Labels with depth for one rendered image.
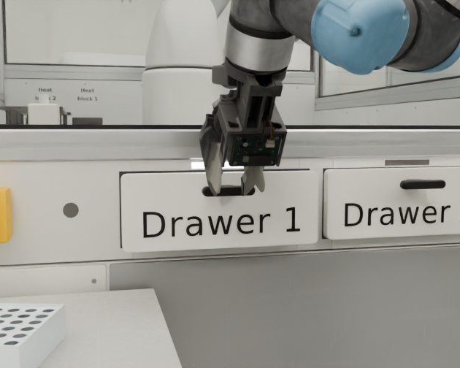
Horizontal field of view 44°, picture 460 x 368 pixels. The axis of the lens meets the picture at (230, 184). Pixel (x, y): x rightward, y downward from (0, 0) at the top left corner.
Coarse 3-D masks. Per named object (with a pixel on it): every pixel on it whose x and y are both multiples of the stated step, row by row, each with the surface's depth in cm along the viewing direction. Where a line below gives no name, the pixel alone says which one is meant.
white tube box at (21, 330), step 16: (0, 304) 63; (16, 304) 63; (32, 304) 63; (48, 304) 63; (64, 304) 63; (0, 320) 59; (16, 320) 59; (32, 320) 59; (48, 320) 58; (64, 320) 63; (0, 336) 55; (16, 336) 55; (32, 336) 54; (48, 336) 58; (64, 336) 63; (0, 352) 51; (16, 352) 51; (32, 352) 54; (48, 352) 58
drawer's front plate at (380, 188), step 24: (384, 168) 92; (408, 168) 92; (432, 168) 92; (456, 168) 93; (336, 192) 89; (360, 192) 90; (384, 192) 91; (408, 192) 92; (432, 192) 93; (456, 192) 94; (336, 216) 89; (408, 216) 92; (432, 216) 93; (456, 216) 94
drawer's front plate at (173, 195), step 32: (128, 192) 79; (160, 192) 80; (192, 192) 81; (256, 192) 83; (288, 192) 84; (128, 224) 80; (160, 224) 81; (224, 224) 83; (256, 224) 84; (288, 224) 85
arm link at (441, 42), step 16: (416, 0) 55; (432, 0) 55; (448, 0) 54; (432, 16) 55; (448, 16) 55; (416, 32) 54; (432, 32) 56; (448, 32) 56; (416, 48) 56; (432, 48) 57; (448, 48) 59; (400, 64) 58; (416, 64) 59; (432, 64) 60; (448, 64) 62
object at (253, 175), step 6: (246, 168) 76; (252, 168) 76; (258, 168) 73; (246, 174) 76; (252, 174) 76; (258, 174) 74; (246, 180) 77; (252, 180) 77; (258, 180) 74; (264, 180) 72; (246, 186) 78; (252, 186) 78; (258, 186) 74; (264, 186) 72; (246, 192) 78
